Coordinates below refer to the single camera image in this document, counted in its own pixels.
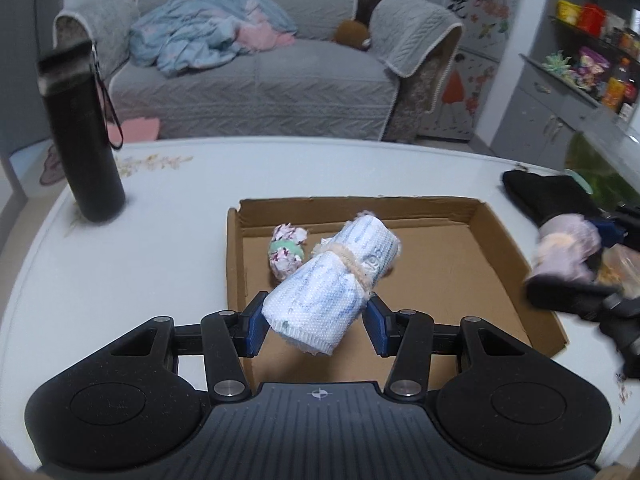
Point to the light blue blanket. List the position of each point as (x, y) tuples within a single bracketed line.
[(200, 30)]

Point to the purple snack bag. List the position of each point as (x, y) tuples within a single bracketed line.
[(592, 63)]

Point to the grey shelf cabinet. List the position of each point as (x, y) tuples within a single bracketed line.
[(535, 110)]

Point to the floral printed wardrobe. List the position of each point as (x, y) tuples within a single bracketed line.
[(475, 50)]

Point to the red container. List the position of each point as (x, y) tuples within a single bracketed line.
[(592, 18)]

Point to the glass fish tank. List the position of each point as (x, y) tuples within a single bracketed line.
[(610, 160)]

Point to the floral green rolled socks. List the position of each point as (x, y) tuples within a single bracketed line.
[(286, 255)]

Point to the cardboard box tray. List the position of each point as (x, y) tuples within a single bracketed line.
[(450, 270)]

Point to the white blue towel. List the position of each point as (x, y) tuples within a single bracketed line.
[(330, 285)]

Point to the brown plush toy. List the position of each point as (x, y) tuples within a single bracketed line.
[(350, 34)]

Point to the orange drink bottle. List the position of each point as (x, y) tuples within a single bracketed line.
[(617, 85)]

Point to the pink cloth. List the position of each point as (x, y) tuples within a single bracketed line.
[(262, 37)]

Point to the yellow container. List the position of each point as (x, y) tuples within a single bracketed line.
[(569, 11)]

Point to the pink floor mat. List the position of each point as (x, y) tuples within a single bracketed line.
[(137, 131)]

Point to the black cloth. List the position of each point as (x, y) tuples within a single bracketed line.
[(545, 195)]

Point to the grey sofa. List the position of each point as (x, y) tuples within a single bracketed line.
[(300, 90)]

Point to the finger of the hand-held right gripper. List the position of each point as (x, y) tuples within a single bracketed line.
[(560, 297), (609, 232)]

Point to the clear plastic bag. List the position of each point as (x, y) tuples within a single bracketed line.
[(620, 266)]

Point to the lavender peach cloth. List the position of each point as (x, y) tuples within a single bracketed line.
[(565, 245)]

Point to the black water bottle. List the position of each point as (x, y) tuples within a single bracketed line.
[(85, 150)]

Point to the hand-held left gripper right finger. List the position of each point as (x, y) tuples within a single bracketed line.
[(378, 332)]

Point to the green artificial plant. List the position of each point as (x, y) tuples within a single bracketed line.
[(556, 63)]

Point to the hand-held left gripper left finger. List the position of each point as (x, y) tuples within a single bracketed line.
[(255, 332)]

